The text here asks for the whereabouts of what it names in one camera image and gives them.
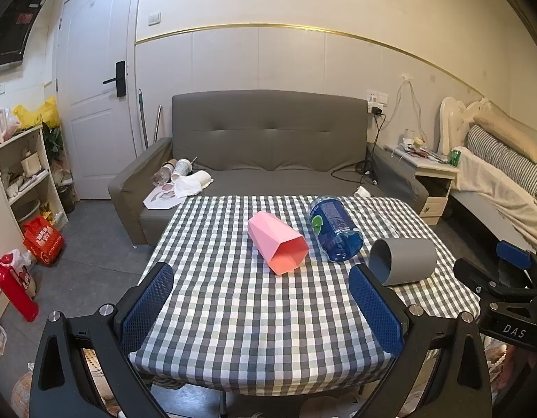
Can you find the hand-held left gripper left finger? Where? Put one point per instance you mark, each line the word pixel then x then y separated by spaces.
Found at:
pixel 149 300

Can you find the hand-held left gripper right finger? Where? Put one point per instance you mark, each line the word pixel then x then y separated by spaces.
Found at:
pixel 375 309

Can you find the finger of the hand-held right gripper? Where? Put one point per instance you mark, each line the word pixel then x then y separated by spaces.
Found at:
pixel 490 279
pixel 512 252

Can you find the pink faceted cup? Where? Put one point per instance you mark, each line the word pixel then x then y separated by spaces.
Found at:
pixel 279 244

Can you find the grey cup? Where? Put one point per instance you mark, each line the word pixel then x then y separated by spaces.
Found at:
pixel 403 261

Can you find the blue transparent cup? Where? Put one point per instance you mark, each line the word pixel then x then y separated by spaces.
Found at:
pixel 336 230

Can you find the white drink cup with lid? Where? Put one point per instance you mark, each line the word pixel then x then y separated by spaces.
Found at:
pixel 180 168

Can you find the bed with beige blanket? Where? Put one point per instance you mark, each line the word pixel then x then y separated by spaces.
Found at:
pixel 499 191

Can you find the striped pillow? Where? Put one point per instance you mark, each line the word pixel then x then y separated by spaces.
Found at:
pixel 508 156

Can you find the white pink printed bag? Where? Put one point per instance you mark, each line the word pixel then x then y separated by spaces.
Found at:
pixel 164 198

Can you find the checkered tablecloth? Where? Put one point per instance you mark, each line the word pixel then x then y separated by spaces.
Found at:
pixel 268 313

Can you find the white nightstand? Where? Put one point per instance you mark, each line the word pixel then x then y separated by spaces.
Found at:
pixel 431 178

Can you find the green can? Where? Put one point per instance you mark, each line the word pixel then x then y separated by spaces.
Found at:
pixel 455 156

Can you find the white charger block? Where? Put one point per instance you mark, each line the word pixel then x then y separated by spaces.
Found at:
pixel 362 191

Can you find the red shopping bag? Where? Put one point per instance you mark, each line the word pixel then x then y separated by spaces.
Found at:
pixel 43 240

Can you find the white cloth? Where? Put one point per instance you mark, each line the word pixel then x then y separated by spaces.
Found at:
pixel 191 183

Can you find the beige pillow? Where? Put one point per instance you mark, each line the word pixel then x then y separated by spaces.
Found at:
pixel 510 128

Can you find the white plastic bag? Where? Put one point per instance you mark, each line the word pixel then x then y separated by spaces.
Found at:
pixel 20 265

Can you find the red fire extinguisher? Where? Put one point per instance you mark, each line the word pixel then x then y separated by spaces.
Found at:
pixel 14 287

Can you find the white headboard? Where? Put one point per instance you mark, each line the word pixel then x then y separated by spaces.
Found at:
pixel 453 122

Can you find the white shelf unit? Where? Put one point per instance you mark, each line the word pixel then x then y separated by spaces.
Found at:
pixel 27 174

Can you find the grey sofa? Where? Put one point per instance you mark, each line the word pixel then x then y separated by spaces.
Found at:
pixel 268 148

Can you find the white door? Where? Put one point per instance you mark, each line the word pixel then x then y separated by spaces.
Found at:
pixel 94 104

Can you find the yellow plastic bag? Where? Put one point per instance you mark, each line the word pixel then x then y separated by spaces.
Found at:
pixel 40 113

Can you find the black range hood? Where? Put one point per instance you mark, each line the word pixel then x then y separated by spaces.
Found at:
pixel 11 26

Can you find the white wall socket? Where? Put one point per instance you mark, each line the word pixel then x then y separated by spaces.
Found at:
pixel 377 98

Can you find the white light switch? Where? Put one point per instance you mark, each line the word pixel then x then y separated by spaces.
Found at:
pixel 154 18

